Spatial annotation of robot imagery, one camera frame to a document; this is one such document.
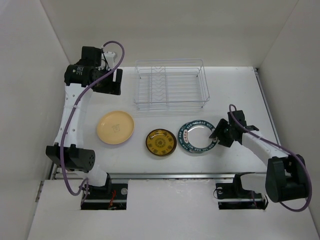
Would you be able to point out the metal table edge rail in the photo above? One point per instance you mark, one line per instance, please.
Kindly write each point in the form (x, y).
(170, 176)

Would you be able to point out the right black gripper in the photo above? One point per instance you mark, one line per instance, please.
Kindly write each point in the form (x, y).
(223, 141)

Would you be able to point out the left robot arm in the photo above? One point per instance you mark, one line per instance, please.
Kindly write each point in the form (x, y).
(96, 71)

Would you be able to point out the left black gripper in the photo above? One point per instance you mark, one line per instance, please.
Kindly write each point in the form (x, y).
(113, 87)

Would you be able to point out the dark rimmed back plate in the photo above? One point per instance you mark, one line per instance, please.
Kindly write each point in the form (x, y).
(194, 135)

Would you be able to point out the white blue rimmed plate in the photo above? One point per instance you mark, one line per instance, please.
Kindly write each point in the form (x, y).
(195, 153)

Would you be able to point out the tan plate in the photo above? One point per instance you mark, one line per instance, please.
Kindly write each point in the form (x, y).
(115, 127)

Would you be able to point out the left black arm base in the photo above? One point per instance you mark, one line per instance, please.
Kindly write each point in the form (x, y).
(114, 199)

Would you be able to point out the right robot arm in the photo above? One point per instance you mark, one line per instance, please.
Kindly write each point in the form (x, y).
(286, 175)

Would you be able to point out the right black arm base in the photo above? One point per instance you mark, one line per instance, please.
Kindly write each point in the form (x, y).
(232, 197)

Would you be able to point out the white wire dish rack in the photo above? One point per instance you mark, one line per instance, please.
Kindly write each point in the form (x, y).
(169, 85)

